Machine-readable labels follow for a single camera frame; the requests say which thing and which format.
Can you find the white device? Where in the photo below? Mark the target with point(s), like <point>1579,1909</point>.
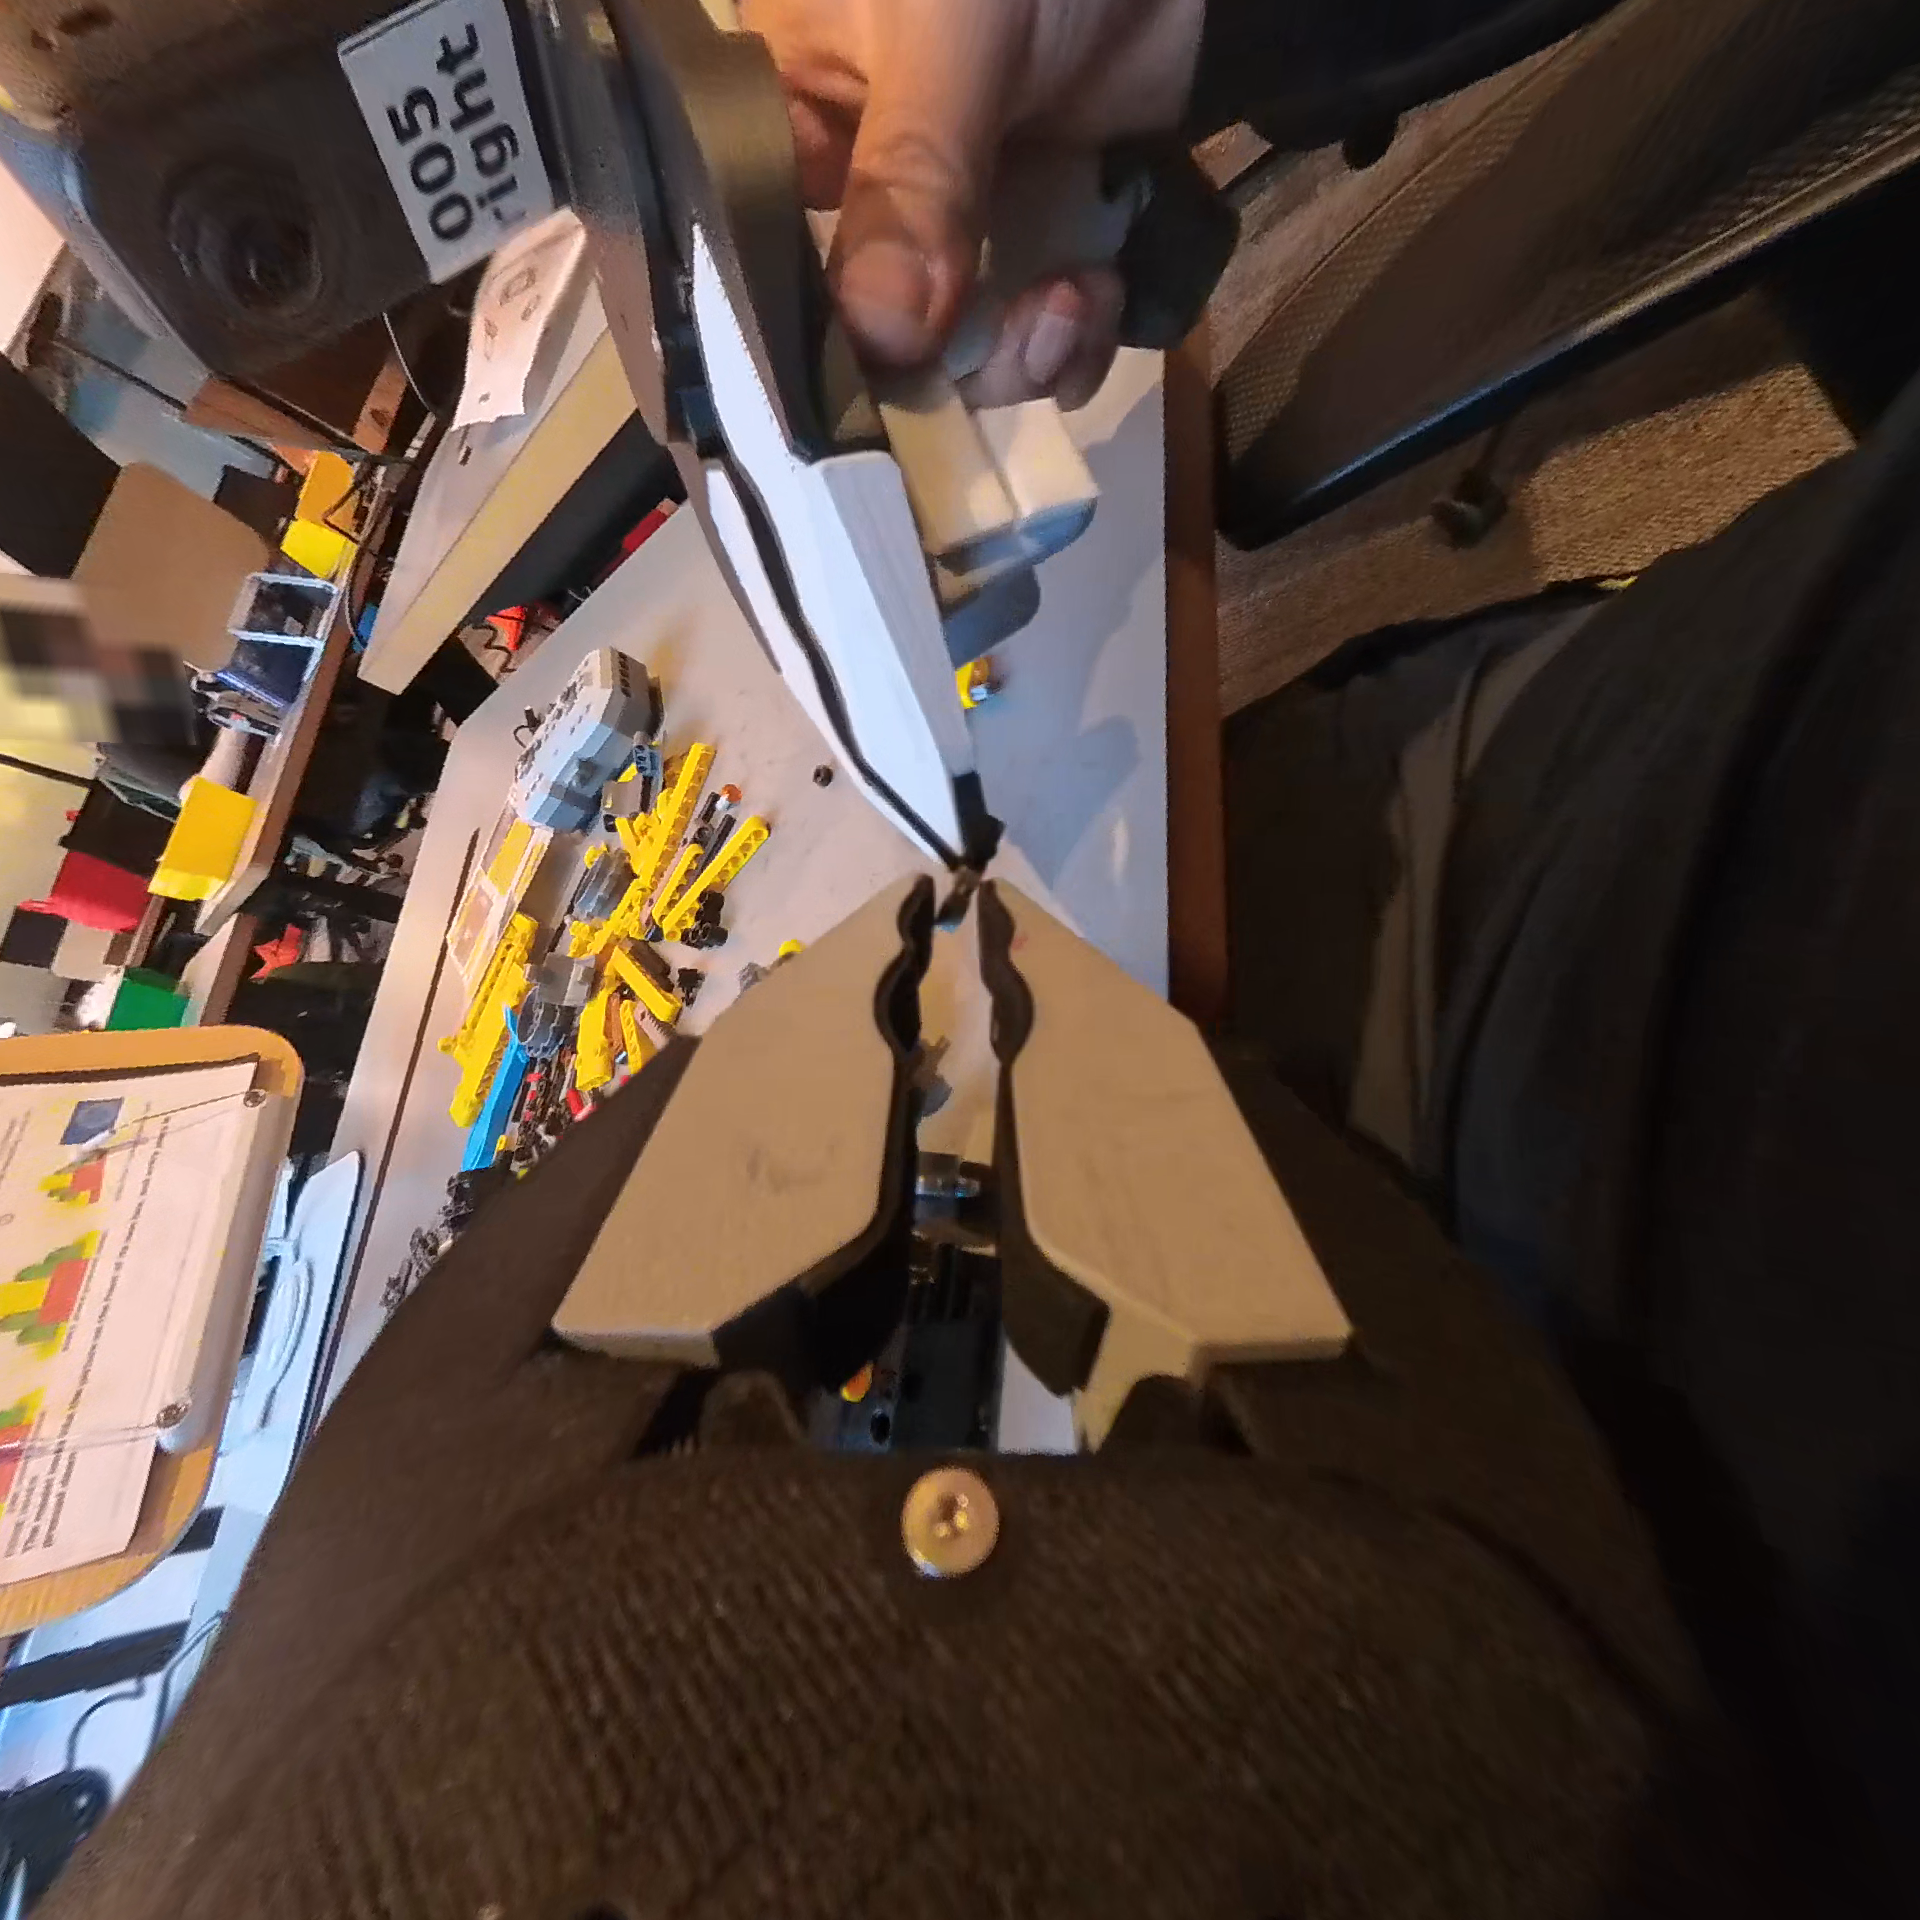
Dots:
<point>308,1290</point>

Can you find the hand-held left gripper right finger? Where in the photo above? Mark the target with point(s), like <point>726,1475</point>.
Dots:
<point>1172,1170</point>

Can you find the grey toy battery box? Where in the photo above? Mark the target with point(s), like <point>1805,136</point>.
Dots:
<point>591,737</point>

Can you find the blue toy panel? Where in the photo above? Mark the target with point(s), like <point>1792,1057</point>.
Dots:
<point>497,1105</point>

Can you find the clear sticker sheet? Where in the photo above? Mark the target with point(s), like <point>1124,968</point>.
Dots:
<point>497,898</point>

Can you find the yellow toy vehicle model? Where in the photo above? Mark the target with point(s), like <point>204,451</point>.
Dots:
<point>933,1290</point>

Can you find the printed instruction board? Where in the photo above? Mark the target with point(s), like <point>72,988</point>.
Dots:
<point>123,1318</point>

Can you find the red plastic block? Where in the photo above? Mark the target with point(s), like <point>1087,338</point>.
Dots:
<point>82,892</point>

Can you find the white paper sheet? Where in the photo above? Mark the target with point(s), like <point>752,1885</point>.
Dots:
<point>518,331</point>

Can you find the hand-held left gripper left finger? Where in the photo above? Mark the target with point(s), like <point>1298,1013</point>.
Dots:
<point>752,1170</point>

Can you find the grey table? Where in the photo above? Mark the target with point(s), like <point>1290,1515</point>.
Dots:
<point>497,523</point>

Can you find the orange plastic block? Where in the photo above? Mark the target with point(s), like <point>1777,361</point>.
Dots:
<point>327,483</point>

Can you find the person's dark clothing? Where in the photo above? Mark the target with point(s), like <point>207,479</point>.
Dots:
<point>1650,1050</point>

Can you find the yellow plastic block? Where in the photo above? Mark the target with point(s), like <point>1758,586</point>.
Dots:
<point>315,541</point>

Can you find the person's right forearm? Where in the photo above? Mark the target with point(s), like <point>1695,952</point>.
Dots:
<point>1349,62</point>

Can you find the clear acrylic case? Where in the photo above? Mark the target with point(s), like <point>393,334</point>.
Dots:
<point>276,636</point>

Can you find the small grey toy bush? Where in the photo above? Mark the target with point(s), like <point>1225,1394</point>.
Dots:
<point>956,898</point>

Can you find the pile of loose toy pieces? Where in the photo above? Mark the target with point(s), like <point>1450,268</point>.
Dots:
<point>646,932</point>

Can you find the black office chair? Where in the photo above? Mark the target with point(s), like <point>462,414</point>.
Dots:
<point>1502,302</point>

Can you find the person's right hand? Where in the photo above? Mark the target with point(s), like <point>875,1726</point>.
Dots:
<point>933,149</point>

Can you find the wooden table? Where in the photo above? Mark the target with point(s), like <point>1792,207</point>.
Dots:
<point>284,779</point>

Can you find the yellow plastic tray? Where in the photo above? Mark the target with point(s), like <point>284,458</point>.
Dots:
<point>207,838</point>

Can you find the green plastic block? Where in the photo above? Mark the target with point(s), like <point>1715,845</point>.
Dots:
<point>148,1000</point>

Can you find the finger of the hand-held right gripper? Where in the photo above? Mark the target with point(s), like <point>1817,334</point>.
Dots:
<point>886,598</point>
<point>765,598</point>

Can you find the brown cardboard box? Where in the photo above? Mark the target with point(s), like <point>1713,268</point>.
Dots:
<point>149,557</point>

